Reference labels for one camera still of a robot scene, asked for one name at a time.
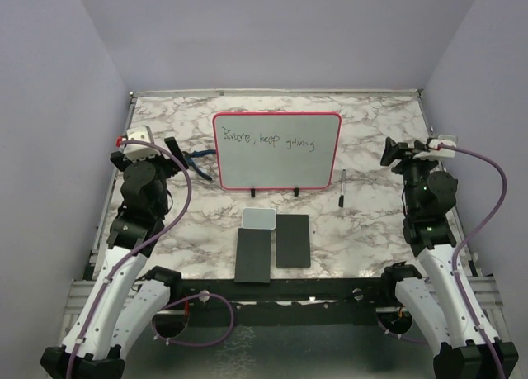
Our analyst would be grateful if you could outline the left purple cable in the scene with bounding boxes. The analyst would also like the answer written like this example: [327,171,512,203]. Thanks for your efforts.
[65,141,236,379]

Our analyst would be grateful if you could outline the white grey eraser block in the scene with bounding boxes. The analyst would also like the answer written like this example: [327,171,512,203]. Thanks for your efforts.
[241,207,276,230]

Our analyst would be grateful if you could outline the black foam pad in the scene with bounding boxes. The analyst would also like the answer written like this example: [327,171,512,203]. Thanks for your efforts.
[276,214,311,268]
[234,228,271,284]

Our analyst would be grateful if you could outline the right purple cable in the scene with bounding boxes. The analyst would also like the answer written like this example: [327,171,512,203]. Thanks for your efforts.
[377,143,509,379]

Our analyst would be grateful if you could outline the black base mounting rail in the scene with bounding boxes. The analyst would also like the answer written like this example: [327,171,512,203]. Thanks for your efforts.
[157,277,406,328]

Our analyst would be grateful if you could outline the pink framed whiteboard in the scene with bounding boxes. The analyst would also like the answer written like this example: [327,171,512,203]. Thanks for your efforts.
[212,112,342,190]

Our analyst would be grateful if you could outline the blue handled pliers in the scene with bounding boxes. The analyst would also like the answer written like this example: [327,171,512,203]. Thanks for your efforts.
[183,149,216,181]

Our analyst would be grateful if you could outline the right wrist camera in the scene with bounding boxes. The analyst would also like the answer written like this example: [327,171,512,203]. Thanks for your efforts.
[412,135,458,160]

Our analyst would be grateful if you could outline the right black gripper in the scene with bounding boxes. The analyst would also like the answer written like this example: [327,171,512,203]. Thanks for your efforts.
[382,135,441,215]

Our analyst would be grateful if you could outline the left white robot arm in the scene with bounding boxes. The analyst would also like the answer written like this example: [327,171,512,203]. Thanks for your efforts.
[40,136,189,378]

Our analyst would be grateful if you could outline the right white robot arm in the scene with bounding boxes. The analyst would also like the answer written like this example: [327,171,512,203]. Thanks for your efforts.
[379,135,519,378]

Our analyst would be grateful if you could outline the left black foam pad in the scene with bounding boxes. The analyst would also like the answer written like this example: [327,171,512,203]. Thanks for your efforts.
[234,228,271,284]

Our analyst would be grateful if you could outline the white whiteboard marker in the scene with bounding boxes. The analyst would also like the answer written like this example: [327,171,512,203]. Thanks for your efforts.
[338,169,347,208]

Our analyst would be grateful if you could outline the purple cable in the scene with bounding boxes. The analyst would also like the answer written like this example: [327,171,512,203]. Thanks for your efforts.
[65,141,236,379]
[377,143,509,379]

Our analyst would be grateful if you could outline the aluminium table frame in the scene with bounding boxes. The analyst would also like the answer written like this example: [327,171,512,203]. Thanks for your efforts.
[45,88,512,379]

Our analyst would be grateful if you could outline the right black foam pad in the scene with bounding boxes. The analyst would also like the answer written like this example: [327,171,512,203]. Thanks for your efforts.
[276,214,311,268]

